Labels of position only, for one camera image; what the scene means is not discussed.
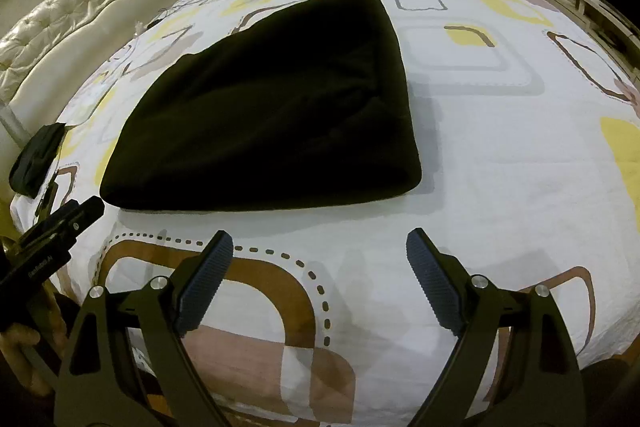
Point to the dark cloth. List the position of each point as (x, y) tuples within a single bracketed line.
[(37, 159)]

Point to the cream television bench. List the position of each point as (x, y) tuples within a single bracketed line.
[(600, 19)]

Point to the cream tufted headboard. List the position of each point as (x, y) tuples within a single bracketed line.
[(75, 17)]

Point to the black pants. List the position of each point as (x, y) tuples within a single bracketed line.
[(280, 117)]

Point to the person's left hand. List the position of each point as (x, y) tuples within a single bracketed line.
[(20, 337)]

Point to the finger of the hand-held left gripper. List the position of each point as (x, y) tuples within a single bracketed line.
[(87, 212)]

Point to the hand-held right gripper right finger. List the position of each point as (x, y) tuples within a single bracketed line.
[(434, 282)]

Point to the patterned white yellow bedspread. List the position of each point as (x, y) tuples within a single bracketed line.
[(500, 147)]

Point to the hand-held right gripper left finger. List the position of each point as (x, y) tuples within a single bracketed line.
[(205, 282)]

